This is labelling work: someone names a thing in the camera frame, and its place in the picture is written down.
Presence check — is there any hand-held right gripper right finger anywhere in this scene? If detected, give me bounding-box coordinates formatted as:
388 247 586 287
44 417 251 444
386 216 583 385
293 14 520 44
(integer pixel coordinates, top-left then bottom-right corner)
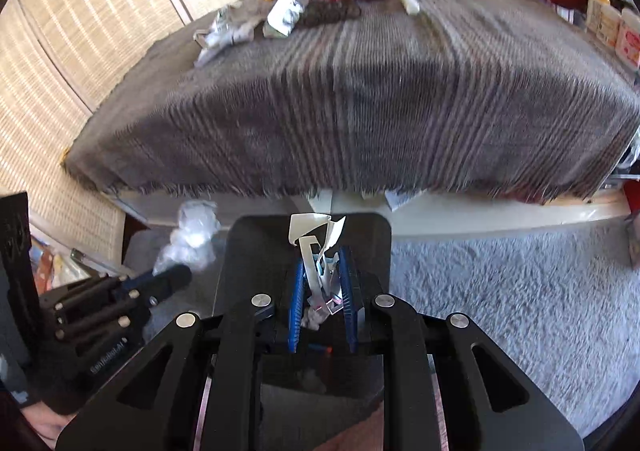
340 246 586 451

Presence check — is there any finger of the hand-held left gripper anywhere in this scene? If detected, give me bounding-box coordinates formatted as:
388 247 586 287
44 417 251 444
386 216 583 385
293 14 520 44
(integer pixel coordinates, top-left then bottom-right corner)
40 264 194 315
54 292 167 348

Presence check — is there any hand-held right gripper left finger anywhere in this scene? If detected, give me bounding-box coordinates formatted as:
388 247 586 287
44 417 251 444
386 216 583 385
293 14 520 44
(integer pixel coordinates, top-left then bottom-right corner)
55 258 307 451

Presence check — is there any black square trash bin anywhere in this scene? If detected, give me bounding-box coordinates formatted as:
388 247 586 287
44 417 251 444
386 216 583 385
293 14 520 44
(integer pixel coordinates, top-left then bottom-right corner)
214 214 394 403

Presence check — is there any white paper scrap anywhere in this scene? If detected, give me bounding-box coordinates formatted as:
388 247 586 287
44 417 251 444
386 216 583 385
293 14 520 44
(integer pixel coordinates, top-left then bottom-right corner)
289 212 349 332

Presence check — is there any clear plastic wrapper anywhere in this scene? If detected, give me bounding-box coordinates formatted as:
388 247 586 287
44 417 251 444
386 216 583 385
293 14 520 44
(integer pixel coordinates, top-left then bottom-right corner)
193 5 267 66

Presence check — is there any dark brown wrapper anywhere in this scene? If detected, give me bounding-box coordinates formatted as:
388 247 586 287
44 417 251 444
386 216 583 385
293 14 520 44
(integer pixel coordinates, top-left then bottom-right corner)
299 0 362 28

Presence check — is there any clear crumpled plastic bag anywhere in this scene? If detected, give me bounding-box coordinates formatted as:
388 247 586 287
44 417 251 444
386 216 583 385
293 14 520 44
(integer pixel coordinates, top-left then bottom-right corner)
151 200 222 278

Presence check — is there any white printed paper sheet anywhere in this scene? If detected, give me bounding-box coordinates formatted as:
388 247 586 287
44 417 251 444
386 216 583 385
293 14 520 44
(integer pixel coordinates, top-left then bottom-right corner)
384 191 417 213

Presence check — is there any grey shaggy rug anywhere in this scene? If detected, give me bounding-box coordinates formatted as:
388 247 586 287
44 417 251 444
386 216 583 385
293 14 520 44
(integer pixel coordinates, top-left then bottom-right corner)
122 218 640 438

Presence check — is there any white low table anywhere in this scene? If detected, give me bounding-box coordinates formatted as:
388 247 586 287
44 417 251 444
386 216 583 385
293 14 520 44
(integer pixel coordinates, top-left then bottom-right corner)
114 188 632 238

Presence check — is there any grey plaid blanket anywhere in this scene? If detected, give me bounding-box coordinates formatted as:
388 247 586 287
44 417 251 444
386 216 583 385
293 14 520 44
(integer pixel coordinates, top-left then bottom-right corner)
62 0 640 206

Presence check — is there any woven beige sliding door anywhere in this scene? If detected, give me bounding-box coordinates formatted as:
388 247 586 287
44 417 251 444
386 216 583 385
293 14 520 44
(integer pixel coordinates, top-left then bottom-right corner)
0 0 261 263

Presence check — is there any cream plastic jar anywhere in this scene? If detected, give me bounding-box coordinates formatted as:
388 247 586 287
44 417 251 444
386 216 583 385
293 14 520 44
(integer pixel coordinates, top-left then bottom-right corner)
586 0 624 48

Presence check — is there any white jar pink label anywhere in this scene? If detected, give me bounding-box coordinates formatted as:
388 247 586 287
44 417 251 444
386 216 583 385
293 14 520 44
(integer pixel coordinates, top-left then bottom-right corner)
614 8 640 68

